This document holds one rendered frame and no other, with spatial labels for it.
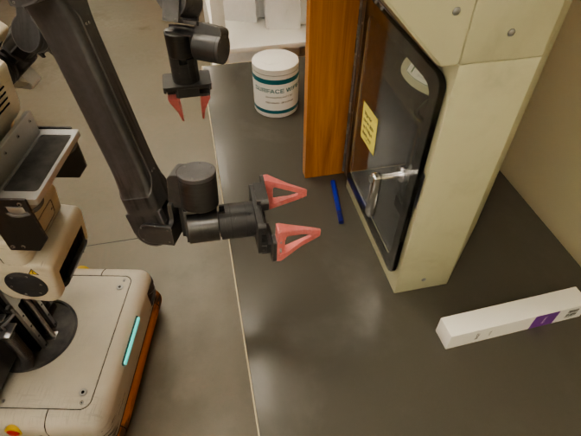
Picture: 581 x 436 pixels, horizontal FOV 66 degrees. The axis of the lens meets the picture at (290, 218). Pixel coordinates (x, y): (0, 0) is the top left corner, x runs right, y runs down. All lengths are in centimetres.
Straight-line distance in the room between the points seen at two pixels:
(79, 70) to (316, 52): 47
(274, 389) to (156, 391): 113
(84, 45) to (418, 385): 70
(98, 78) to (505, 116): 54
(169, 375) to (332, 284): 112
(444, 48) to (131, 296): 146
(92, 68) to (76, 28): 5
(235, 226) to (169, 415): 122
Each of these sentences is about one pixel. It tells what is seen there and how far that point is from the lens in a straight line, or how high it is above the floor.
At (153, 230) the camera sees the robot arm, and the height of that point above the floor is 116.
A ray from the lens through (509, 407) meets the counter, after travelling 85.
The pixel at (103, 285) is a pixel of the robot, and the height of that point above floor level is 28.
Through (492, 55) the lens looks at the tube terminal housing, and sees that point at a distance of 62.
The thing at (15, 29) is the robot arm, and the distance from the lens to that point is 120.
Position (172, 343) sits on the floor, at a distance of 196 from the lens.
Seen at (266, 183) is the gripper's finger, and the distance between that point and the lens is 75.
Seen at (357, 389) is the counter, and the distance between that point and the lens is 80.
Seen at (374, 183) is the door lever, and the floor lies 120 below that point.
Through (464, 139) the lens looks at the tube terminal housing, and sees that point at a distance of 67.
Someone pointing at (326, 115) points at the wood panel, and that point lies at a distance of 102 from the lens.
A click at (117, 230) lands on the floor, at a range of 243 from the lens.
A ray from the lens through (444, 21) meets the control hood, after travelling 56.
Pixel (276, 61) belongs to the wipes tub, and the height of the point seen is 109.
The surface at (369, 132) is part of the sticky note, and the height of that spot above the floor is 118.
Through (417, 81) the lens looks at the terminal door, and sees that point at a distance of 67.
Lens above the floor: 166
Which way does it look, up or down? 46 degrees down
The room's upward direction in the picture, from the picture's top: straight up
